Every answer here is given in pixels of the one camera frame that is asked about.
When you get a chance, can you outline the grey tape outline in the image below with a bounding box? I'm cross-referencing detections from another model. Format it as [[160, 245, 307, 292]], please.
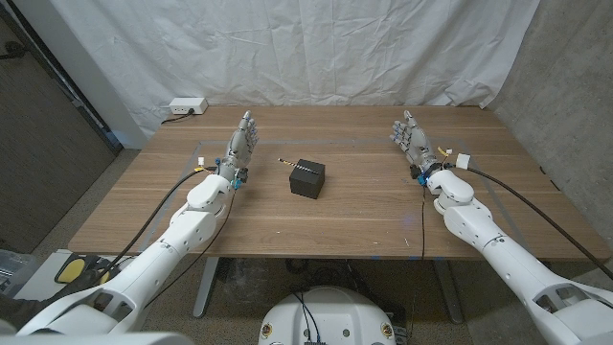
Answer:
[[138, 138, 535, 258]]

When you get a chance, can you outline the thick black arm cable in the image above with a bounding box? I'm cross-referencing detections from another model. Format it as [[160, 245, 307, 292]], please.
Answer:
[[465, 165, 613, 282], [93, 165, 219, 287]]

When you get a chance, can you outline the black yellow striped pen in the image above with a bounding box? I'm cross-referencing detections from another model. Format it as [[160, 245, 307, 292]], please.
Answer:
[[278, 158, 320, 175]]

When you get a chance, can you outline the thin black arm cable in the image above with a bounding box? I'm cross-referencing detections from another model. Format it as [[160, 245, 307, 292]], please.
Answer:
[[142, 187, 238, 311], [420, 185, 427, 261]]

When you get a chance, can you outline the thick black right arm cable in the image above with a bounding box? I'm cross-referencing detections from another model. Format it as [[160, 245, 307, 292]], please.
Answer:
[[465, 165, 613, 282]]

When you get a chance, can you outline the white power strip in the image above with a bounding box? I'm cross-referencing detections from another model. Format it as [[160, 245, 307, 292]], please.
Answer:
[[169, 97, 209, 116]]

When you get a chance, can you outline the black power strip cord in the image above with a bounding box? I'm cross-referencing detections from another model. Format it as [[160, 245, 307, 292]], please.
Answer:
[[160, 108, 195, 126]]

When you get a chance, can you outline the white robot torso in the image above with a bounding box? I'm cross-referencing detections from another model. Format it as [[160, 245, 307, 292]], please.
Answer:
[[257, 286, 397, 345]]

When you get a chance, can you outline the black floor cable bundle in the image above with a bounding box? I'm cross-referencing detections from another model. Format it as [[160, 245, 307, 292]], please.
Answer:
[[285, 258, 370, 294]]

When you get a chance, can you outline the black box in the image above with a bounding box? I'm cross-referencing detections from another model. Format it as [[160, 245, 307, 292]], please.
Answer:
[[288, 158, 327, 200]]

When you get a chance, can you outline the blue torso cable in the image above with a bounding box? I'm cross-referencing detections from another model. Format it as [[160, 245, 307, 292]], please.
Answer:
[[299, 292, 323, 344]]

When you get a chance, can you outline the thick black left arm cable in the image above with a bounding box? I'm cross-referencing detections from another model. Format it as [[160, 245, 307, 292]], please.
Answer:
[[93, 165, 219, 287]]

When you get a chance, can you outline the clear plastic bin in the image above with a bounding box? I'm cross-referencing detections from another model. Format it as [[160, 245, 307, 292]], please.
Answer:
[[0, 248, 37, 296]]

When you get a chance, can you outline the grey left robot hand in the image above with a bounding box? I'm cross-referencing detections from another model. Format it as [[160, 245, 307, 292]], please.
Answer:
[[217, 110, 261, 179]]

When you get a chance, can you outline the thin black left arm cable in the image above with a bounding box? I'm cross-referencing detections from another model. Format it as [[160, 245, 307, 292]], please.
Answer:
[[142, 187, 238, 311]]

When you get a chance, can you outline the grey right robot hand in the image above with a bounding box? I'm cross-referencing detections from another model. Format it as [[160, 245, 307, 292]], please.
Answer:
[[390, 109, 444, 178]]

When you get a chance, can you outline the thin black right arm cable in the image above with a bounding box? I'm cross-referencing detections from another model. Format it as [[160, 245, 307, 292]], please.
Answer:
[[420, 185, 427, 261]]

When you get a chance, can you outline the white backdrop cloth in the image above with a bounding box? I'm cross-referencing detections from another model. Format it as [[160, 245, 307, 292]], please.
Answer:
[[47, 0, 541, 140]]

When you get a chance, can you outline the yellow black floor pedal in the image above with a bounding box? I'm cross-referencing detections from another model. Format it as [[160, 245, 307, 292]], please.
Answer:
[[54, 253, 116, 285]]

